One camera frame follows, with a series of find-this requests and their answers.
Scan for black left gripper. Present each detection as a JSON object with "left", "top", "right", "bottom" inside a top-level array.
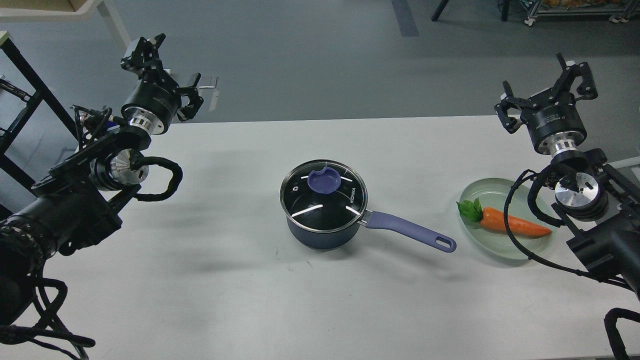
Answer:
[{"left": 120, "top": 33, "right": 204, "bottom": 135}]

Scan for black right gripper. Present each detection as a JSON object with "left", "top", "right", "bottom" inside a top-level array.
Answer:
[{"left": 494, "top": 52, "right": 599, "bottom": 155}]

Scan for glass lid purple knob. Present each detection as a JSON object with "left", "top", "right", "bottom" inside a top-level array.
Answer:
[{"left": 279, "top": 159, "right": 368, "bottom": 233}]

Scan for blue saucepan with handle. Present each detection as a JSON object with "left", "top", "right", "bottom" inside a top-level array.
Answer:
[{"left": 286, "top": 209, "right": 457, "bottom": 253}]

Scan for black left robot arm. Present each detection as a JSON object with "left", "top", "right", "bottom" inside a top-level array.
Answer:
[{"left": 1, "top": 33, "right": 204, "bottom": 360}]

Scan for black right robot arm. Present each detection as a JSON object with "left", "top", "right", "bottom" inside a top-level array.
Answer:
[{"left": 494, "top": 53, "right": 640, "bottom": 296}]

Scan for pale green glass plate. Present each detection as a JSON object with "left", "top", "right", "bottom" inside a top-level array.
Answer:
[{"left": 458, "top": 177, "right": 558, "bottom": 261}]

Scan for black metal rack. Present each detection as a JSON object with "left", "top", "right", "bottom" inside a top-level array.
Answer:
[{"left": 0, "top": 30, "right": 80, "bottom": 192}]

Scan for metal wheeled cart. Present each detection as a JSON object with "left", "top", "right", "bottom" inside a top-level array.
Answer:
[{"left": 520, "top": 0, "right": 639, "bottom": 27}]

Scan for orange toy carrot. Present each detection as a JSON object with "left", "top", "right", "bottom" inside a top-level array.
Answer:
[{"left": 456, "top": 198, "right": 553, "bottom": 239}]

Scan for black stand legs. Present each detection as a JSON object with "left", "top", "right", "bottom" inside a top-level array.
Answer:
[{"left": 429, "top": 0, "right": 516, "bottom": 22}]

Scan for white table frame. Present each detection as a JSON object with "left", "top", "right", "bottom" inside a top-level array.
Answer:
[{"left": 0, "top": 0, "right": 131, "bottom": 53}]

